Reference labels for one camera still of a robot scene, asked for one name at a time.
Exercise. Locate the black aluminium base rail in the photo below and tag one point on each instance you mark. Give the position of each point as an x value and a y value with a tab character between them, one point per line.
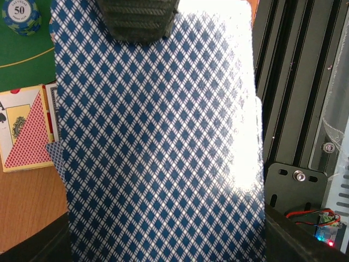
296	45

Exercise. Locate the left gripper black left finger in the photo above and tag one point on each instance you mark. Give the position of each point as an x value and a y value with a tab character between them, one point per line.
52	243

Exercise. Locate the round green poker mat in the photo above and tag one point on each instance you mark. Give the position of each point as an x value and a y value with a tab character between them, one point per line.
27	60

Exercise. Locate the blue chip stack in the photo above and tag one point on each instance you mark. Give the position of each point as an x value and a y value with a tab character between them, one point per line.
21	16

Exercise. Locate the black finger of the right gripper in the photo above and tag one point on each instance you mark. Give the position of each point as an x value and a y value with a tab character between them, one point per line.
139	21

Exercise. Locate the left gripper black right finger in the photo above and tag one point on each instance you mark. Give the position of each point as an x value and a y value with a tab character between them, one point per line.
288	242

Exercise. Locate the grey playing card deck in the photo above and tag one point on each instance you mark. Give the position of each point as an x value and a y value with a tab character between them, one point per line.
161	144

